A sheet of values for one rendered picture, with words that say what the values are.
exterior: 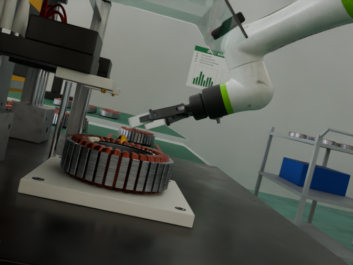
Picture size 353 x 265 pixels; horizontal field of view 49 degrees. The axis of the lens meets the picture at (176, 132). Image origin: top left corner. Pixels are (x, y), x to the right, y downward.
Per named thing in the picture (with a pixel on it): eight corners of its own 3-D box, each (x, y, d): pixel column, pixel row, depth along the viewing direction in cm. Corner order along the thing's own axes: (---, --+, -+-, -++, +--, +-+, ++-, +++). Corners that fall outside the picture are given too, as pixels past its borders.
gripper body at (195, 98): (206, 116, 109) (174, 125, 111) (210, 118, 117) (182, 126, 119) (199, 90, 109) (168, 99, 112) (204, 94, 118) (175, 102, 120)
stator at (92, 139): (165, 181, 46) (173, 151, 46) (167, 204, 35) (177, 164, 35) (72, 160, 46) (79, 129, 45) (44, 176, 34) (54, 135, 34)
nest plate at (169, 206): (173, 190, 49) (175, 180, 49) (191, 228, 34) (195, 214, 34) (52, 163, 47) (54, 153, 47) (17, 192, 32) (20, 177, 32)
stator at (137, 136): (157, 146, 122) (160, 134, 122) (145, 146, 111) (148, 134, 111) (125, 137, 125) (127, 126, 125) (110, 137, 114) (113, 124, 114)
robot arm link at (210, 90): (221, 83, 117) (217, 78, 108) (231, 121, 116) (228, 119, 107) (202, 89, 118) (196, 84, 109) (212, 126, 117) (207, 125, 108)
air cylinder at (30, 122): (49, 139, 67) (56, 108, 66) (39, 144, 59) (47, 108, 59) (19, 132, 66) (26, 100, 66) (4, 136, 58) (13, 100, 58)
